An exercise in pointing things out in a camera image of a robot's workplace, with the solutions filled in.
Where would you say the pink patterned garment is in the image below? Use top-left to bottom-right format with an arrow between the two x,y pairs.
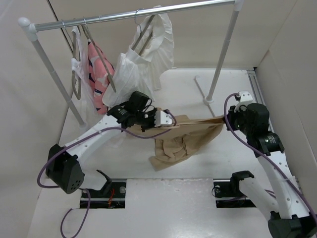
87,40 -> 109,115

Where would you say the grey hanger with blouse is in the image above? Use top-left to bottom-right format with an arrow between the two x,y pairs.
131,15 -> 155,56

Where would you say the beige t shirt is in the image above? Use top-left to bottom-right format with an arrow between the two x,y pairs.
129,115 -> 224,171

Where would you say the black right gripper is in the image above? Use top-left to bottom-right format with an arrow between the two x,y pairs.
223,104 -> 253,136

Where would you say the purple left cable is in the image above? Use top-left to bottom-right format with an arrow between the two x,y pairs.
37,111 -> 178,237

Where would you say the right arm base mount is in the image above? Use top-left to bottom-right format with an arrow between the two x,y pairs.
211,171 -> 256,208

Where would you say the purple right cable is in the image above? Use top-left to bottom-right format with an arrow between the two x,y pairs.
223,92 -> 317,219

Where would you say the aluminium rail on table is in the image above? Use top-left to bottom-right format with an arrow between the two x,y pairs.
246,69 -> 273,129

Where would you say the purple cable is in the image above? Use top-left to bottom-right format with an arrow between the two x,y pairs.
223,92 -> 317,219
37,111 -> 178,237

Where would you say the white pleated blouse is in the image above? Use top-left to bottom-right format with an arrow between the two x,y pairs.
102,13 -> 174,107

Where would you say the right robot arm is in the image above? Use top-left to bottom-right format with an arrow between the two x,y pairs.
224,103 -> 317,238

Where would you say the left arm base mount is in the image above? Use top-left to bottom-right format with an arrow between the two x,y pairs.
88,170 -> 127,209

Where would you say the white tank top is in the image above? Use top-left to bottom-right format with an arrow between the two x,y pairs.
79,41 -> 97,123

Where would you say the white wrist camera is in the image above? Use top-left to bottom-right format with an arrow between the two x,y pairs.
234,91 -> 254,112
155,110 -> 173,127

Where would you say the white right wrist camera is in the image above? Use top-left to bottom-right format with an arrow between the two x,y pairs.
234,91 -> 254,112

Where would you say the silver white clothes rack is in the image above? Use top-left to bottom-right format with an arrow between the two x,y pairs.
18,0 -> 244,127

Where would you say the grey hanger with pink garment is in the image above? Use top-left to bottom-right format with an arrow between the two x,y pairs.
82,18 -> 116,92

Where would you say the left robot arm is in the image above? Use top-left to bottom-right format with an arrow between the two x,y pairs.
44,91 -> 176,197

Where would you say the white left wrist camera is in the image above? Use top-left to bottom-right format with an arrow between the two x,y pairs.
155,110 -> 173,127

